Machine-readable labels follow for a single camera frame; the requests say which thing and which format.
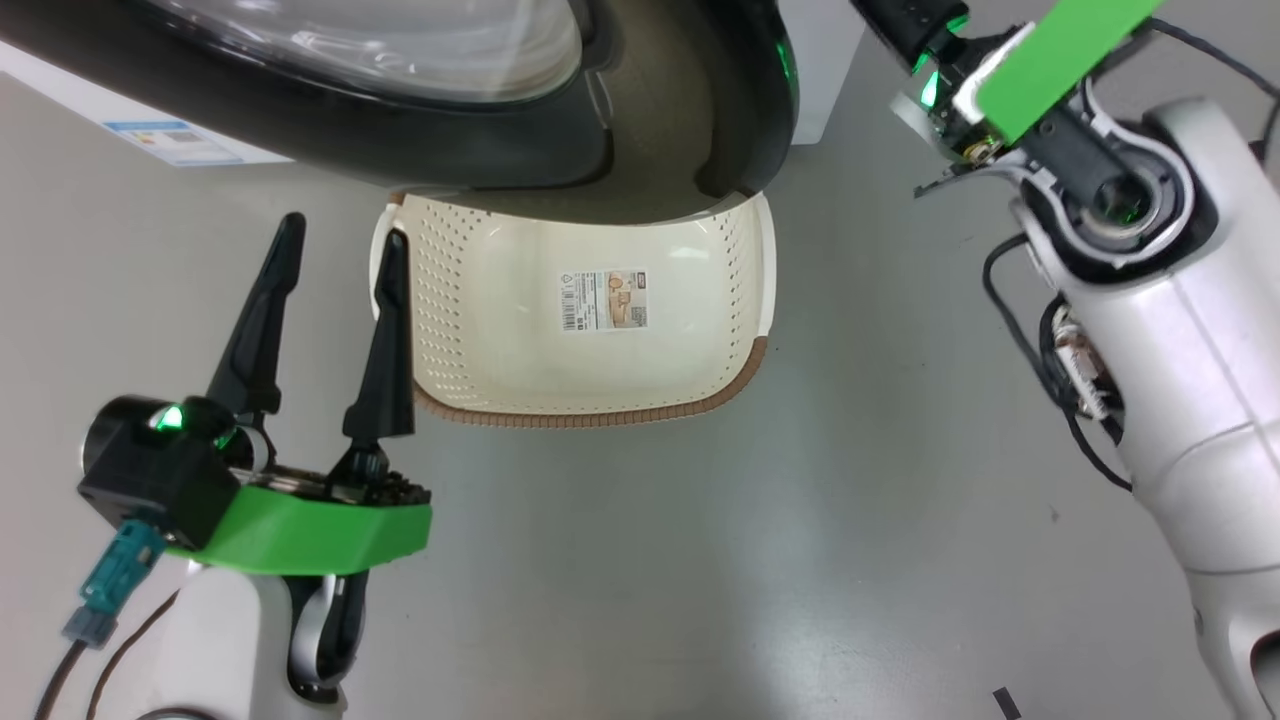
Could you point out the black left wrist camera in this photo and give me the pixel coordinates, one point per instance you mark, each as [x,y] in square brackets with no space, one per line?
[150,470]

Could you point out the white front-load washing machine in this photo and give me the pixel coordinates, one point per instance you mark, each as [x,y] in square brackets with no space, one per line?
[825,60]

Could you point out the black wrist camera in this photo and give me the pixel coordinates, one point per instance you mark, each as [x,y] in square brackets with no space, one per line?
[900,20]
[150,470]

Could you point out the basket product sticker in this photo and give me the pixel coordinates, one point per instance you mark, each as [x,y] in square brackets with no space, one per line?
[605,300]

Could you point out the blue energy label sticker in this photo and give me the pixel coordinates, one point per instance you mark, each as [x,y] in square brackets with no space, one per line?
[175,142]

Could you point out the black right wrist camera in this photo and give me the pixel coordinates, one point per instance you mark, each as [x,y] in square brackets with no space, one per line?
[900,20]

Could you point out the cream perforated laundry basket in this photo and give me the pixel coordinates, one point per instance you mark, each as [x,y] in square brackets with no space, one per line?
[500,350]

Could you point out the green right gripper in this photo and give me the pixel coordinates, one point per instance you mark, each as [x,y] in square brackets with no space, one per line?
[1050,60]

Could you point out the black floor tape mark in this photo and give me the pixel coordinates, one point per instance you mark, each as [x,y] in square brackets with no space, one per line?
[1007,703]

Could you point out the black washing machine door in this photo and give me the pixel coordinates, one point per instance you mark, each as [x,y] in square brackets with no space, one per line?
[300,140]

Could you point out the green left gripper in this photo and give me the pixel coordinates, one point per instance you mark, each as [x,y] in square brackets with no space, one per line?
[330,535]

